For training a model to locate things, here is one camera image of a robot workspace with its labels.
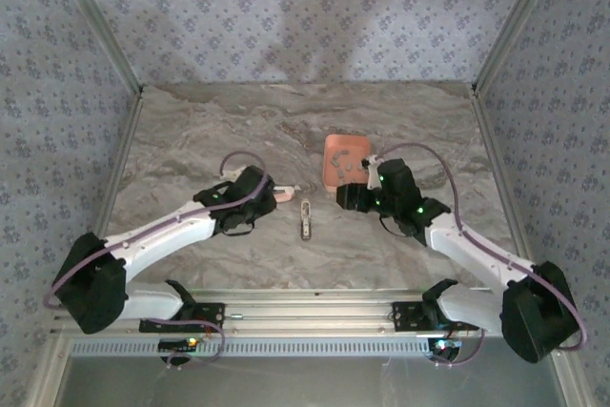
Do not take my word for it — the tan USB stick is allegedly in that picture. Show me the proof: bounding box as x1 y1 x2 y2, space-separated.
298 198 315 242

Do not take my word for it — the orange plastic tray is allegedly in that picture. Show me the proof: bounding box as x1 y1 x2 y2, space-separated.
322 134 374 195

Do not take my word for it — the small circuit board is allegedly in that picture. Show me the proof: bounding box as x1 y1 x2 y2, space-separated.
427 336 463 353
157 336 199 353

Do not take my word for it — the grey metal panel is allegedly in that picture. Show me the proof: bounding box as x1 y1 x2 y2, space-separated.
55 335 571 407

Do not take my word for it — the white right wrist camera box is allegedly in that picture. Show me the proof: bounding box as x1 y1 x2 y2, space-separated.
360 153 389 190

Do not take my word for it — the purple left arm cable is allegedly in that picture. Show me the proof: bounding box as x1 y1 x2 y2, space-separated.
43 151 269 371

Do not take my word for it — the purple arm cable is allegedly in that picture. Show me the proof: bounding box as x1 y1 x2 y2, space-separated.
376 142 589 371
43 151 269 371

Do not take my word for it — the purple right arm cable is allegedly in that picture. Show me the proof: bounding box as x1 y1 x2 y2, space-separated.
376 142 589 371

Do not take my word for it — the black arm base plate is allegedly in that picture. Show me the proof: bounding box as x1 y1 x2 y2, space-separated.
138 302 227 334
391 301 479 333

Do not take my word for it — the aluminium table side rail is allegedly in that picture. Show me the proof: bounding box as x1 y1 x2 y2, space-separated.
470 85 545 295
71 87 146 296

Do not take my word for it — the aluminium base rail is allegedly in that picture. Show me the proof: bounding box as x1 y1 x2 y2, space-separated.
50 288 571 337

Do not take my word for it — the grey slotted cable duct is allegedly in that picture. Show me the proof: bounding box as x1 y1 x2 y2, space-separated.
70 339 433 359

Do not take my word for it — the aluminium frame post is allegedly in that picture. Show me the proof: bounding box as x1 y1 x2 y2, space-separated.
46 0 145 94
470 0 569 93

